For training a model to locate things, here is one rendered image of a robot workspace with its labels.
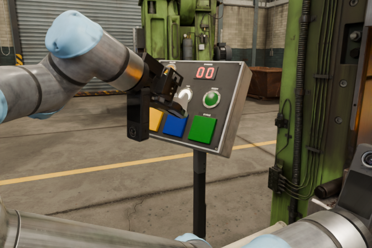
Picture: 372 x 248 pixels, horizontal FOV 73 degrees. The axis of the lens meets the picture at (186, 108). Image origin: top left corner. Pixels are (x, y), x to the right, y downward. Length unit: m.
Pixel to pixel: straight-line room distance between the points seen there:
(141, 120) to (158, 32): 4.78
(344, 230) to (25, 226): 0.33
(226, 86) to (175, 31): 4.45
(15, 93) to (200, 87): 0.54
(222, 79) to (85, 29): 0.47
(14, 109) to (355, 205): 0.46
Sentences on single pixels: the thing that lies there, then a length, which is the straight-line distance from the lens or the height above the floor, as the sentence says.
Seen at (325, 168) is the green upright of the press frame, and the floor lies 0.90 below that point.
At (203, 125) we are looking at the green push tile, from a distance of 0.73.
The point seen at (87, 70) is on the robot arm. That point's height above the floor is 1.19.
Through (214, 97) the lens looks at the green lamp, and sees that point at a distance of 0.75.
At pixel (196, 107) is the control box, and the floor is 1.06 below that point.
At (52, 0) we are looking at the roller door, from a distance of 8.33.
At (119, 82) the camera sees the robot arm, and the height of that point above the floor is 1.17.
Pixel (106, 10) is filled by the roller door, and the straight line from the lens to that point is 8.29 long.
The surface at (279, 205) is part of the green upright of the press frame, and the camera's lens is 1.01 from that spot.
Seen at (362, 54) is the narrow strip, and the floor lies 1.22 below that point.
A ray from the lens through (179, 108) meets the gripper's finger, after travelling 0.55.
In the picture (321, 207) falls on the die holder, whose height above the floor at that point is 0.91.
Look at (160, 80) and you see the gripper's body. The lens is 0.54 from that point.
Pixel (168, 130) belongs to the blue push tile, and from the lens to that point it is 0.79.
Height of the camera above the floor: 1.22
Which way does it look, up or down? 12 degrees down
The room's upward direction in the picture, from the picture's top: straight up
